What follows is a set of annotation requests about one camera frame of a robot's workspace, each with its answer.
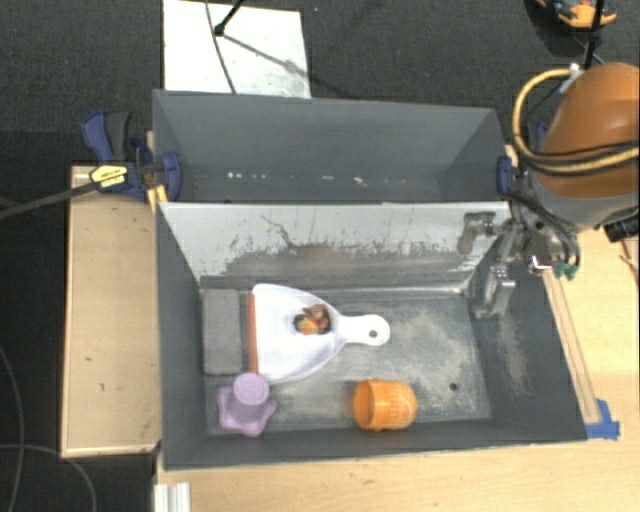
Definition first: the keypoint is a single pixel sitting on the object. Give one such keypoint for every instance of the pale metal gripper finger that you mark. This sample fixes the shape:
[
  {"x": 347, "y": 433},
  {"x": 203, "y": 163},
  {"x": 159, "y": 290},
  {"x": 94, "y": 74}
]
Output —
[
  {"x": 492, "y": 297},
  {"x": 475, "y": 225}
]

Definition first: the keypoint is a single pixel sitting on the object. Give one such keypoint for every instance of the orange plastic cup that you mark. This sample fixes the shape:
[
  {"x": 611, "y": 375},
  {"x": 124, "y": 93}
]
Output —
[{"x": 387, "y": 405}]

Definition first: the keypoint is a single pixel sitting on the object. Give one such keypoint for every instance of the grey metal bin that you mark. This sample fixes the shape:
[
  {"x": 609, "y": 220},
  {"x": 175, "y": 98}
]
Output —
[{"x": 325, "y": 145}]

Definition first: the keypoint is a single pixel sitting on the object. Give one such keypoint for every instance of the small multicoloured toy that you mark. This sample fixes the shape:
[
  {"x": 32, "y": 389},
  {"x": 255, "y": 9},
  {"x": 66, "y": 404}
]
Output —
[{"x": 312, "y": 320}]

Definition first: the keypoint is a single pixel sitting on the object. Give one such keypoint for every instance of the white dustpan with orange lip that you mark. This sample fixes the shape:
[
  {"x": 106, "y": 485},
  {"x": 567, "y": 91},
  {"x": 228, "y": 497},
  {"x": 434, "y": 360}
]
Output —
[{"x": 285, "y": 345}]

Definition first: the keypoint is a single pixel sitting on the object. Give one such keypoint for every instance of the purple flower-shaped cup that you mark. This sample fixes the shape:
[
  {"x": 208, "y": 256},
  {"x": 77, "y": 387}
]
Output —
[{"x": 245, "y": 405}]

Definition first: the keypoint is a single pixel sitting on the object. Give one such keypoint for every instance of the grey flat block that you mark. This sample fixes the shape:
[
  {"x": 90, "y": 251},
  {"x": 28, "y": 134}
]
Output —
[{"x": 222, "y": 332}]

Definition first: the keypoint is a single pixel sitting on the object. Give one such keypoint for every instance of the pale wood board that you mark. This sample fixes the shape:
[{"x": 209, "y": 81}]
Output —
[{"x": 110, "y": 310}]

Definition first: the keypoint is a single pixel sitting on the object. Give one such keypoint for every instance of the black cylinder on white bracket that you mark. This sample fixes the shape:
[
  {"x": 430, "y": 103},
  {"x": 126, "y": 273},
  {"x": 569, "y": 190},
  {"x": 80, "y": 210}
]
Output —
[{"x": 622, "y": 229}]

